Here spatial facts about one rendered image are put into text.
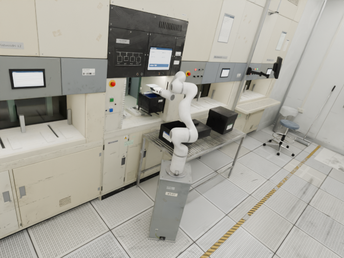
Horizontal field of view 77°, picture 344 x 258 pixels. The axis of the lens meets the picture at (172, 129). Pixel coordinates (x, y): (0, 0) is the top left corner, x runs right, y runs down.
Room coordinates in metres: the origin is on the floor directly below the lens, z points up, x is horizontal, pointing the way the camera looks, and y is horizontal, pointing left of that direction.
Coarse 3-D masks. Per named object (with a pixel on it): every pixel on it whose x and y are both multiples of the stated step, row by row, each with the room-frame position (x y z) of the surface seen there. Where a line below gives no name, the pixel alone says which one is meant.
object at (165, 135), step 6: (162, 126) 2.08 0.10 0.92; (168, 126) 2.20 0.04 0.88; (174, 126) 2.27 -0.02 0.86; (180, 126) 2.27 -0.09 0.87; (162, 132) 2.07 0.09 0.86; (168, 132) 2.01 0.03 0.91; (162, 138) 2.06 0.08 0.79; (168, 138) 2.00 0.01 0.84; (168, 144) 1.99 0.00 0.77; (186, 144) 2.05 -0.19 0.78
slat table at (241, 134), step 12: (204, 120) 2.89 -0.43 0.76; (156, 132) 2.24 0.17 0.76; (216, 132) 2.57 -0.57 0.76; (228, 132) 2.65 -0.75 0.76; (240, 132) 2.72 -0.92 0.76; (144, 144) 2.12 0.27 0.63; (156, 144) 1.97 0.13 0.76; (192, 144) 2.12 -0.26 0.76; (204, 144) 2.17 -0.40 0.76; (216, 144) 2.23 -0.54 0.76; (240, 144) 2.69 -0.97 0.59; (192, 156) 1.88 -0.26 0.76; (228, 168) 2.60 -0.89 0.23
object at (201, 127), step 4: (192, 120) 2.56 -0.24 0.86; (196, 120) 2.58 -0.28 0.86; (196, 124) 2.42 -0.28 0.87; (200, 124) 2.47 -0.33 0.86; (204, 124) 2.50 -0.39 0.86; (196, 128) 2.33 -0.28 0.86; (200, 128) 2.35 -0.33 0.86; (204, 128) 2.38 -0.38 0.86; (208, 128) 2.40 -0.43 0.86; (200, 132) 2.28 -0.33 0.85; (204, 132) 2.34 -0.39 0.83; (208, 132) 2.40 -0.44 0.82; (200, 136) 2.29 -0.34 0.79; (204, 136) 2.35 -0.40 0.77
